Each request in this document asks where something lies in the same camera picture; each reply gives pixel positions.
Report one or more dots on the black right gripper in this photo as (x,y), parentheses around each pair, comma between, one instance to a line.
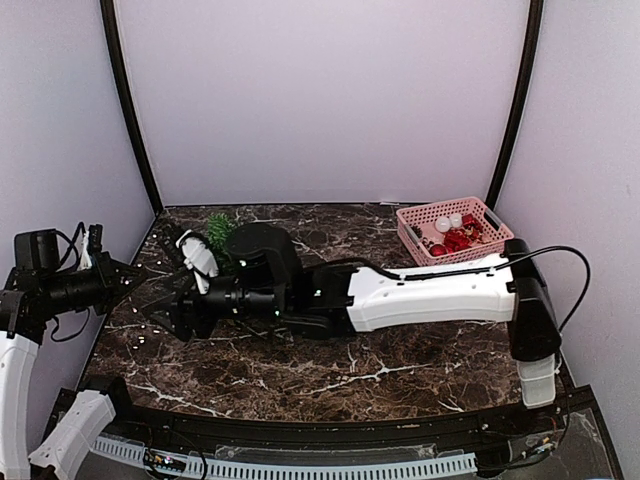
(180,324)

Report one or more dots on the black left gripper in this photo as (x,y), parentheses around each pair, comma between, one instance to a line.
(111,289)

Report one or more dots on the small green christmas tree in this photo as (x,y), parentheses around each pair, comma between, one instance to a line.
(219,227)

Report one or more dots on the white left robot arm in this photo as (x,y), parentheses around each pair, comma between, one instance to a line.
(100,401)

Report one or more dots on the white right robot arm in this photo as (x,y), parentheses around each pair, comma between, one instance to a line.
(501,287)

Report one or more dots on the white ball ornament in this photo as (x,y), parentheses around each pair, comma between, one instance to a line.
(444,224)

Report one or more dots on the red ornaments in basket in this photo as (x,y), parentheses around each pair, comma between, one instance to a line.
(470,235)

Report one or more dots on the pink plastic basket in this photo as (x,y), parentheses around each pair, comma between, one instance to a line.
(415,228)

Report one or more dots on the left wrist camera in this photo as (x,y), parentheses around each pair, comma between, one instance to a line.
(91,247)

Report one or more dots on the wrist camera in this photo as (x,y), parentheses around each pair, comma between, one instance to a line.
(199,259)
(91,247)

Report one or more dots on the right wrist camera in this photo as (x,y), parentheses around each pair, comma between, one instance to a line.
(199,259)

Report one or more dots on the white perforated cable tray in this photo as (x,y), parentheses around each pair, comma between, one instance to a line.
(234,462)

